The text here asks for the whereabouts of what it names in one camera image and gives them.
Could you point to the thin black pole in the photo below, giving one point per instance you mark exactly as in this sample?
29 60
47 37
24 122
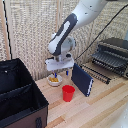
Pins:
7 33

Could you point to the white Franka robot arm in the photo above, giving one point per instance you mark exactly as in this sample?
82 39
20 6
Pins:
63 36

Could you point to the black fabric storage box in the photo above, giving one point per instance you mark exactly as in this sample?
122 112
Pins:
16 93

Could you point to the red plastic cup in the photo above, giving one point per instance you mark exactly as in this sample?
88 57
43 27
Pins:
68 93

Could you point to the wooden screen post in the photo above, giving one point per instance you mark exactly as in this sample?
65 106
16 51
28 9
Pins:
57 16

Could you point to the white bowl with yellow food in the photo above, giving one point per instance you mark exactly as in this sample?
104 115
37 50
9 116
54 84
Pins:
55 81

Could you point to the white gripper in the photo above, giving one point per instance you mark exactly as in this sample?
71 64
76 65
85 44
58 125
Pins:
60 64

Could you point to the dark blue book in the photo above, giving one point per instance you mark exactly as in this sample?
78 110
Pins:
81 79

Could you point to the toaster oven door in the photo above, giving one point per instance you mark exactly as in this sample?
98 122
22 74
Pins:
96 74

